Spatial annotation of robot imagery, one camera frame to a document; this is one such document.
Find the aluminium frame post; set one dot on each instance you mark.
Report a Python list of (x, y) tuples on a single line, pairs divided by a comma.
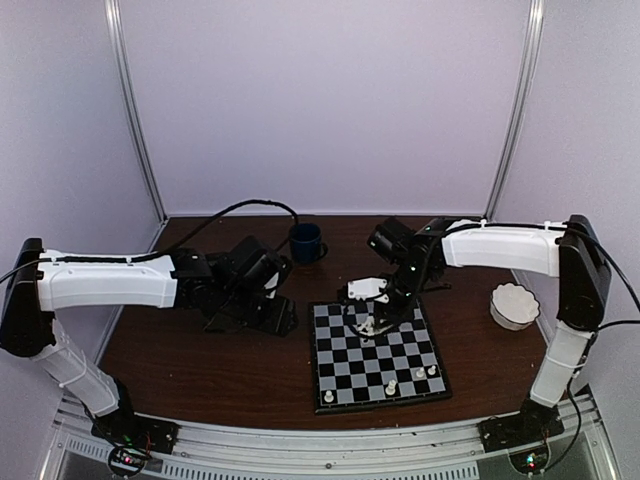
[(117, 38), (527, 69)]

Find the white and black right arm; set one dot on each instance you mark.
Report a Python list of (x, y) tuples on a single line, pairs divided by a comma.
[(568, 251)]

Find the right aluminium frame post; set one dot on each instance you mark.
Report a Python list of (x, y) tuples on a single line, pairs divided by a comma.
[(527, 69)]

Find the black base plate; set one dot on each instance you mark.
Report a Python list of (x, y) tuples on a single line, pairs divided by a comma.
[(141, 433), (516, 430)]

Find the left aluminium frame post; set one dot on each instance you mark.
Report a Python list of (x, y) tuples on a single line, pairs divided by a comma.
[(117, 38)]

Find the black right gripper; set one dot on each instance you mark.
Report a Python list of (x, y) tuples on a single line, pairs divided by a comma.
[(396, 315)]

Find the aluminium front rail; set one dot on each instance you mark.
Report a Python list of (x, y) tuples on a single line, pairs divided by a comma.
[(451, 450)]

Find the white scalloped bowl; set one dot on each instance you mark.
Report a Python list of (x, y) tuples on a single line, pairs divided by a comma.
[(513, 307)]

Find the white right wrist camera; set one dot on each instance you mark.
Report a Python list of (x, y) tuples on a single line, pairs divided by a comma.
[(367, 289)]

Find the white chess piece pile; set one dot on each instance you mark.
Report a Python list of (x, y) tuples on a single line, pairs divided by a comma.
[(369, 330)]

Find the dark blue mug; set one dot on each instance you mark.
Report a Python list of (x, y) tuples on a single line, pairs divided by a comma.
[(306, 243)]

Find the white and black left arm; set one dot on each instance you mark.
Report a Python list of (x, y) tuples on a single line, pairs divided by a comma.
[(238, 286)]

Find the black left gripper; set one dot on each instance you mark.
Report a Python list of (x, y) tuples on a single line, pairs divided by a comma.
[(278, 321)]

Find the black and white chessboard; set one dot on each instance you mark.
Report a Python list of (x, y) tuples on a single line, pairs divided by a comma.
[(357, 374)]

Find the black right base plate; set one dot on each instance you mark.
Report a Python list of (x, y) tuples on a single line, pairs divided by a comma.
[(516, 430)]

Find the white chess king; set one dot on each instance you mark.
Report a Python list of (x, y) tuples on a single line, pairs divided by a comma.
[(391, 388)]

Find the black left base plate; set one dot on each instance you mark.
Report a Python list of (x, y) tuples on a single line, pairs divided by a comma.
[(141, 433)]

